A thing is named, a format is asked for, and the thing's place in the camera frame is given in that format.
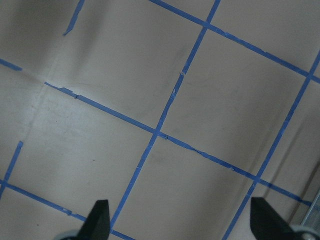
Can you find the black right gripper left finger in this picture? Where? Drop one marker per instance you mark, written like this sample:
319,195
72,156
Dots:
97,224

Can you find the silver wire mesh shelf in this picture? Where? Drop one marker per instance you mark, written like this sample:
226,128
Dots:
312,216

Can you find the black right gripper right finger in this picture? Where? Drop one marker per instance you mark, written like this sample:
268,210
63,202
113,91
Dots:
266,223

